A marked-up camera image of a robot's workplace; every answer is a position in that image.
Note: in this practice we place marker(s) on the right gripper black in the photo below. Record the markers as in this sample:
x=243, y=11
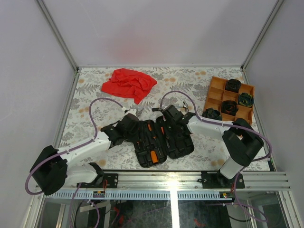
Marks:
x=166, y=122

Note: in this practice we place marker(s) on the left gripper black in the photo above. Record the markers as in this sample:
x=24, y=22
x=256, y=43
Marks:
x=133, y=139

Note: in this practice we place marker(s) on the small orange black screwdriver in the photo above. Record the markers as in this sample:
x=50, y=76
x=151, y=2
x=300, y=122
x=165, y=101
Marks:
x=143, y=139

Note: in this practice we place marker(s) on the orange handled needle-nose pliers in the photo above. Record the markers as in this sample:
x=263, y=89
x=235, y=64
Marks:
x=139, y=111

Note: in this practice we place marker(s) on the black plastic tool case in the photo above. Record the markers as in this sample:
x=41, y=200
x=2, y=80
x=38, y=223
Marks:
x=180, y=144

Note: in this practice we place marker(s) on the orange handled tool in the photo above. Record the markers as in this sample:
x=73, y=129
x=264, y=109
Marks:
x=154, y=157

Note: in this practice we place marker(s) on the metal file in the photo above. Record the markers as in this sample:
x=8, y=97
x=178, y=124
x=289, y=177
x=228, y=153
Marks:
x=165, y=137

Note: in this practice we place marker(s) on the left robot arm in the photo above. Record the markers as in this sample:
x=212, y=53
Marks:
x=55, y=168

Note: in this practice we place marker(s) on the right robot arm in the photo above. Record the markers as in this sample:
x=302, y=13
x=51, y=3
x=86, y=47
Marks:
x=241, y=141

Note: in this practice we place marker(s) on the dark floral rolled cloth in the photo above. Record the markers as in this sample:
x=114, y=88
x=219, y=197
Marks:
x=212, y=114

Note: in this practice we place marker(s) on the red crumpled cloth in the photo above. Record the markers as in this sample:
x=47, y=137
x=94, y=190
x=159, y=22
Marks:
x=128, y=83

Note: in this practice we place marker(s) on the wooden compartment tray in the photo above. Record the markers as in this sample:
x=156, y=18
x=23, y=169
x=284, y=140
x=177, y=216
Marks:
x=217, y=94

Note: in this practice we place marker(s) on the black orange rolled cloth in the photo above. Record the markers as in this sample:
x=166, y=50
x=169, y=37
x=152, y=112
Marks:
x=229, y=107

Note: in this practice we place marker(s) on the dark rolled cloth top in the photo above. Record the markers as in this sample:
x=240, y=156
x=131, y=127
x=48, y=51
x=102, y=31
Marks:
x=233, y=85

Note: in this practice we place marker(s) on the blue green rolled cloth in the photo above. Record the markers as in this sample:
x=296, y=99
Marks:
x=245, y=99

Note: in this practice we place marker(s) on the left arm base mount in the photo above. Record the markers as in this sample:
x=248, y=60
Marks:
x=107, y=181

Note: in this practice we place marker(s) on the aluminium front rail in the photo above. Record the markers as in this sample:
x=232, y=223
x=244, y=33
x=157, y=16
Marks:
x=254, y=180

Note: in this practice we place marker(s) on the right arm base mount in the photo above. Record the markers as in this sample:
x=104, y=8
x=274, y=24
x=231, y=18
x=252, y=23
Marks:
x=215, y=180

